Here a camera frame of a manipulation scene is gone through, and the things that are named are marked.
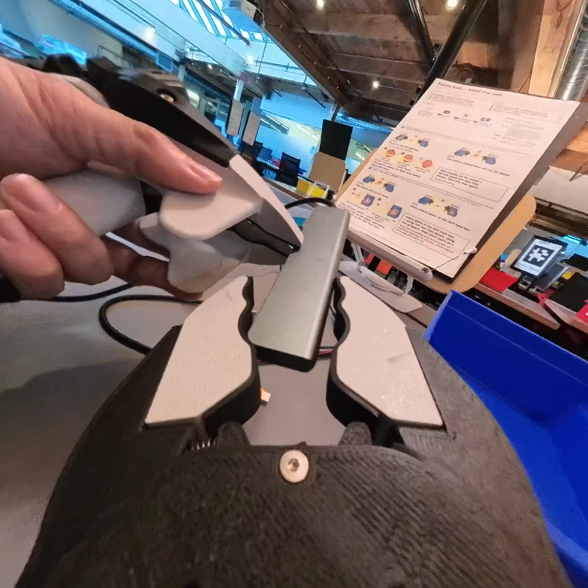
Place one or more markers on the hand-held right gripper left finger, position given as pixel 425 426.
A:
pixel 202 367

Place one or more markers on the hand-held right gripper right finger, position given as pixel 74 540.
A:
pixel 386 367

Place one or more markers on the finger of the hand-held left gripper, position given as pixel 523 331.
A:
pixel 206 216
pixel 197 262

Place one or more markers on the dark grey usb hub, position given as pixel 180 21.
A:
pixel 303 285

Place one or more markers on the person's left hand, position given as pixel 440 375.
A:
pixel 46 124

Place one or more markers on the white document stand base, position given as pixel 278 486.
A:
pixel 390 294

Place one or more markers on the yellow box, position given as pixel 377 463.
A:
pixel 305 186

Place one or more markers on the red box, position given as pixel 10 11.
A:
pixel 496 280

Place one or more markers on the blue plastic bin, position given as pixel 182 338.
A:
pixel 528 376

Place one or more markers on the wooden table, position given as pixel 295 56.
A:
pixel 519 301

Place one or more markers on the black monitor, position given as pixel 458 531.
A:
pixel 335 138

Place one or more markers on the tan document board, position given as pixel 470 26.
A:
pixel 503 257

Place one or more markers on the tablet showing marker tag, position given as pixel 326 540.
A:
pixel 542 255

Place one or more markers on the printed instruction sheet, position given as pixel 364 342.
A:
pixel 459 174

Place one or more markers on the black pole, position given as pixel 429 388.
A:
pixel 452 46

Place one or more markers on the silver ventilation duct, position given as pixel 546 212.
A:
pixel 574 69

